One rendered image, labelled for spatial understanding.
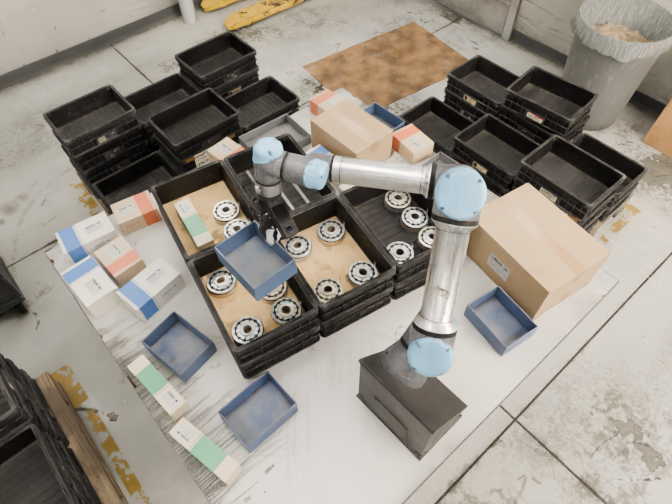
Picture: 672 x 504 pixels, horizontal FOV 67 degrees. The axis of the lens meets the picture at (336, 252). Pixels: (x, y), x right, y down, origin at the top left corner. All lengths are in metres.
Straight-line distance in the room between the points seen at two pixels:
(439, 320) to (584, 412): 1.49
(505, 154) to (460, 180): 1.79
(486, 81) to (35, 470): 3.06
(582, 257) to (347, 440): 1.01
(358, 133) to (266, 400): 1.18
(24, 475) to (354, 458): 1.24
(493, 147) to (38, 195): 2.76
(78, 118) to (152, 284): 1.54
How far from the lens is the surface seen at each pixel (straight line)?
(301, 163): 1.29
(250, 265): 1.57
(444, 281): 1.29
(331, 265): 1.84
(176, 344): 1.92
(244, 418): 1.76
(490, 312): 1.96
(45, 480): 2.28
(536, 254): 1.90
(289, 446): 1.72
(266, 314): 1.75
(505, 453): 2.53
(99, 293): 2.02
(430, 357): 1.34
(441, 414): 1.53
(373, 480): 1.69
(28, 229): 3.53
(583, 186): 2.81
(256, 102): 3.26
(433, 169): 1.37
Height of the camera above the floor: 2.35
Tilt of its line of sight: 54 degrees down
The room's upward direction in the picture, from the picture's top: 1 degrees counter-clockwise
